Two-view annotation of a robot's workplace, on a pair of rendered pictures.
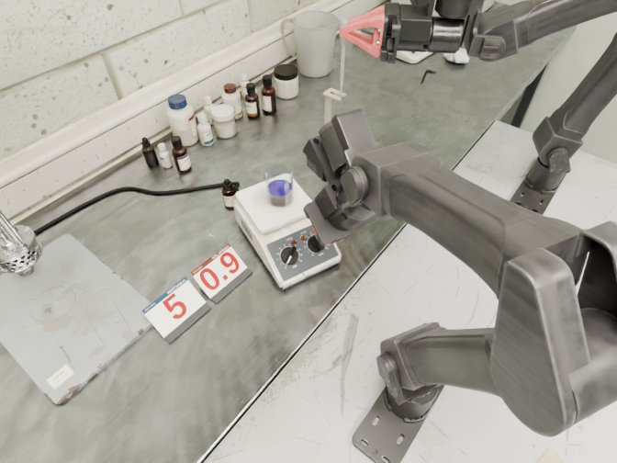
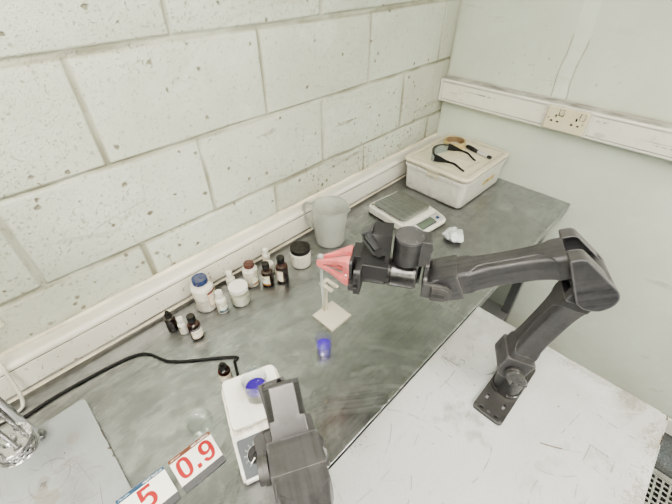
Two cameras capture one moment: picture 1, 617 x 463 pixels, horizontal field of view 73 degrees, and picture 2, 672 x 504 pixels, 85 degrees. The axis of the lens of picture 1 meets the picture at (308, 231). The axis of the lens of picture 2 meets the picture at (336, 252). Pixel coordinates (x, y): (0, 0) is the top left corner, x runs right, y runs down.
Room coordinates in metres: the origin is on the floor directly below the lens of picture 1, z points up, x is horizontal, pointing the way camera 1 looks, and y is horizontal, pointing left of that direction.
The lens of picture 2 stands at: (0.18, -0.16, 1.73)
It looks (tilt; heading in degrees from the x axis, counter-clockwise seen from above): 40 degrees down; 6
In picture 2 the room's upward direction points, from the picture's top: straight up
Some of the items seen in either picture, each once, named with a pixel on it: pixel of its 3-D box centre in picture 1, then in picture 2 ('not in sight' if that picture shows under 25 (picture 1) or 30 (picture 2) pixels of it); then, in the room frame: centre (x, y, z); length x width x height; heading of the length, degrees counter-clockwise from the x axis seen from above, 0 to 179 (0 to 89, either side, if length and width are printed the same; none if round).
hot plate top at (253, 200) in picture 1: (275, 201); (254, 395); (0.57, 0.06, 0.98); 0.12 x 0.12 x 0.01; 31
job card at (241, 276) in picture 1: (222, 272); (197, 461); (0.45, 0.16, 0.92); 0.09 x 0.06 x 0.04; 139
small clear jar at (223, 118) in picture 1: (224, 121); (239, 293); (0.90, 0.21, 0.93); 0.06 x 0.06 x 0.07
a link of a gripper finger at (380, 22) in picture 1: (366, 29); (339, 261); (0.75, -0.10, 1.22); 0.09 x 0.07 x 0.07; 83
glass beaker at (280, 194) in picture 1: (278, 186); (254, 386); (0.56, 0.05, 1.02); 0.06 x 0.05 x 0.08; 137
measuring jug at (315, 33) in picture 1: (309, 45); (326, 222); (1.24, -0.01, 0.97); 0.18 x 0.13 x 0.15; 74
